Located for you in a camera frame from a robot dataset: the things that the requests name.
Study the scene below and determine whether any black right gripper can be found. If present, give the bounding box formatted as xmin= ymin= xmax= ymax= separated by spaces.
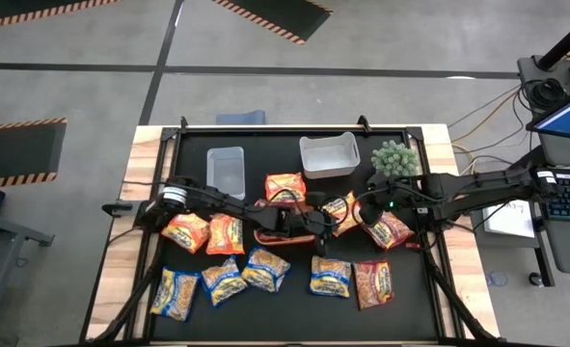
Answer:
xmin=360 ymin=172 xmax=419 ymax=227

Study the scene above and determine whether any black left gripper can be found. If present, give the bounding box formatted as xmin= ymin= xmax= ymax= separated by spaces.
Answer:
xmin=284 ymin=191 xmax=334 ymax=258

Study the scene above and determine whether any orange Maruchan ramen packet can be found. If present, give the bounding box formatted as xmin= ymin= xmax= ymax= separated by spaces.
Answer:
xmin=263 ymin=172 xmax=309 ymax=204
xmin=205 ymin=212 xmax=246 ymax=256
xmin=321 ymin=191 xmax=364 ymax=238
xmin=160 ymin=212 xmax=211 ymax=255

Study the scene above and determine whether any pink Maruchan ramen packet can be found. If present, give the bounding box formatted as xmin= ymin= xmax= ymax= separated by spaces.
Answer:
xmin=361 ymin=210 xmax=417 ymax=251
xmin=352 ymin=259 xmax=395 ymax=310

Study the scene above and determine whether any orange plastic bin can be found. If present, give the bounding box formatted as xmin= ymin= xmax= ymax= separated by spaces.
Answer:
xmin=253 ymin=198 xmax=320 ymax=247

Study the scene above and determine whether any blue Maruchan ramen packet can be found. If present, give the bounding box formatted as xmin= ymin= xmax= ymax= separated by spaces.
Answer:
xmin=309 ymin=254 xmax=353 ymax=299
xmin=149 ymin=267 xmax=202 ymax=323
xmin=241 ymin=246 xmax=292 ymax=294
xmin=200 ymin=254 xmax=249 ymax=308

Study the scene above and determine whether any translucent grey plastic bin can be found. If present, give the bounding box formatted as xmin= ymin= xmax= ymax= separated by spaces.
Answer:
xmin=205 ymin=146 xmax=247 ymax=201

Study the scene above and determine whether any green artificial plant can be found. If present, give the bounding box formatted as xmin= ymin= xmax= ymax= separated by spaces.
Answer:
xmin=370 ymin=139 xmax=421 ymax=178

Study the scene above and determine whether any white plastic bin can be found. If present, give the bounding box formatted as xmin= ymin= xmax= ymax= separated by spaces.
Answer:
xmin=298 ymin=131 xmax=362 ymax=180

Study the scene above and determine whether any black table mat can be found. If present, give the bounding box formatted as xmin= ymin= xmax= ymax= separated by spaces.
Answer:
xmin=151 ymin=128 xmax=441 ymax=343

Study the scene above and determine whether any white paper sheet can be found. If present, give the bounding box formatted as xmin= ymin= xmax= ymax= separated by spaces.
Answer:
xmin=481 ymin=200 xmax=536 ymax=240

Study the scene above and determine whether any black hazard-striped floor mat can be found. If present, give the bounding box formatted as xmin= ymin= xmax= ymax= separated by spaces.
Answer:
xmin=0 ymin=0 xmax=122 ymax=33
xmin=210 ymin=0 xmax=334 ymax=46
xmin=0 ymin=117 xmax=68 ymax=189

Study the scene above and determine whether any grey equipment cart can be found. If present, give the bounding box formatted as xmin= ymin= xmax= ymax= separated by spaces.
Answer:
xmin=516 ymin=53 xmax=570 ymax=120

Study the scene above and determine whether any computer monitor blue screen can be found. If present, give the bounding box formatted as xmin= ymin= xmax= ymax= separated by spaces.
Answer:
xmin=526 ymin=89 xmax=570 ymax=144

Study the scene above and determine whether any grey metal desk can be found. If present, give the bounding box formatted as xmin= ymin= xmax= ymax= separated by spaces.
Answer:
xmin=0 ymin=206 xmax=55 ymax=347

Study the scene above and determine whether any black aluminium table frame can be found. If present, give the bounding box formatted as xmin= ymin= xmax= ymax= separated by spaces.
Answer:
xmin=79 ymin=114 xmax=502 ymax=347

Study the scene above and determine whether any coiled black cable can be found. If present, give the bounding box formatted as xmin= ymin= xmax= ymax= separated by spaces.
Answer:
xmin=525 ymin=76 xmax=570 ymax=111

